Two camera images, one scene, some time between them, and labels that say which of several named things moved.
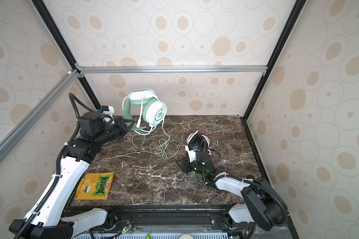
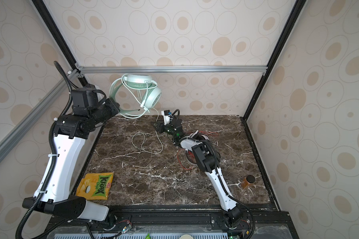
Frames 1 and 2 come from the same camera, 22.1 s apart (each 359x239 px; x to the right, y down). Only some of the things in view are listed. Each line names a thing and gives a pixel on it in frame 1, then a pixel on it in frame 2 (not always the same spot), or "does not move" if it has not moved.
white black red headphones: [195, 139] does not move
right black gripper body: [194, 168] to [168, 129]
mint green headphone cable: [156, 141] to [140, 132]
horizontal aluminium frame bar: [103, 69] does not move
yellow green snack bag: [94, 186] does not move
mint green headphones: [142, 107] to [151, 96]
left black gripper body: [117, 129] to [106, 111]
